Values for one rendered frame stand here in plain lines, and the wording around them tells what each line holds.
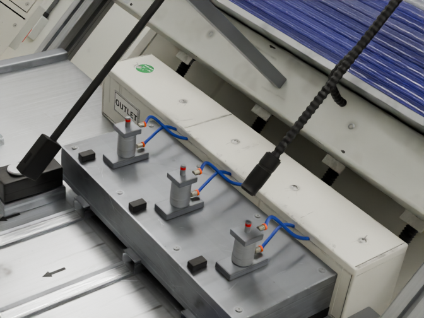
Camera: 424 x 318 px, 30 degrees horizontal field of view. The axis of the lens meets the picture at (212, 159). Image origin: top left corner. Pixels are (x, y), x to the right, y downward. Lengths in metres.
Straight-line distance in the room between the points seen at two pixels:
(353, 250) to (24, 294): 0.34
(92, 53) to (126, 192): 2.64
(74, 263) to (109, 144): 0.16
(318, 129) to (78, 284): 0.32
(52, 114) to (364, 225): 0.49
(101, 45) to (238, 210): 2.66
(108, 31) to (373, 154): 2.71
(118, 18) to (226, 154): 2.61
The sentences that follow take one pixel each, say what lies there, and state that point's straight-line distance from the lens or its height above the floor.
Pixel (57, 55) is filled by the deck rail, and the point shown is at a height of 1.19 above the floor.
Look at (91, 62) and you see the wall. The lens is 3.49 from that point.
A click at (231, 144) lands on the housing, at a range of 0.95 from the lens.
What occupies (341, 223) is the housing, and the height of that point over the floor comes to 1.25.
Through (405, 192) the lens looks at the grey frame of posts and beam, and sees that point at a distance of 0.85.
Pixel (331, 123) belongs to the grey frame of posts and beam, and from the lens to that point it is 0.92.
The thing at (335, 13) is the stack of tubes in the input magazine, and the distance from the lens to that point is 0.95.
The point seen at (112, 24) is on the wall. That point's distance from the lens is 3.52.
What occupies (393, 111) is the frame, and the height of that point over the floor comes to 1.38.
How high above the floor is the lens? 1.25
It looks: 2 degrees down
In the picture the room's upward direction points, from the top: 38 degrees clockwise
